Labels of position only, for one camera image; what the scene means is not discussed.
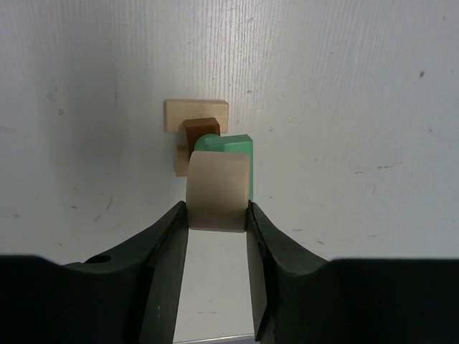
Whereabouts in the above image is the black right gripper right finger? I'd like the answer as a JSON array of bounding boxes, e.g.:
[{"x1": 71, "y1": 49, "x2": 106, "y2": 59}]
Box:
[{"x1": 246, "y1": 203, "x2": 458, "y2": 343}]

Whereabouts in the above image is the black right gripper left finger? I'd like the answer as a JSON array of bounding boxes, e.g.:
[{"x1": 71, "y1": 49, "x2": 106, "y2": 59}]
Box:
[{"x1": 1, "y1": 202, "x2": 189, "y2": 343}]

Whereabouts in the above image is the small light wood block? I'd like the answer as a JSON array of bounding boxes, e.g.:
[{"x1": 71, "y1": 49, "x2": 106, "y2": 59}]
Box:
[{"x1": 186, "y1": 151, "x2": 250, "y2": 233}]

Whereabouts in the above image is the green rectangular block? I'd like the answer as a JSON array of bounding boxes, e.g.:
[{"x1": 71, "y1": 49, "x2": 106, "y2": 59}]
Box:
[{"x1": 204, "y1": 134, "x2": 254, "y2": 201}]

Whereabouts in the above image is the brown wooden block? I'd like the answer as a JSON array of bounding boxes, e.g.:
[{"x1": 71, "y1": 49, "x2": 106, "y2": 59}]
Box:
[{"x1": 184, "y1": 118, "x2": 220, "y2": 154}]

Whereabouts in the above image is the green wooden cylinder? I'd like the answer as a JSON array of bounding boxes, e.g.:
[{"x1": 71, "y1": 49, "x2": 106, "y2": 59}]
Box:
[{"x1": 194, "y1": 133, "x2": 220, "y2": 151}]

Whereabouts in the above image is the aluminium table edge rail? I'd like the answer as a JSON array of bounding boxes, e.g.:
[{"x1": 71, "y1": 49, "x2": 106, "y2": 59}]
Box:
[{"x1": 174, "y1": 334, "x2": 257, "y2": 344}]

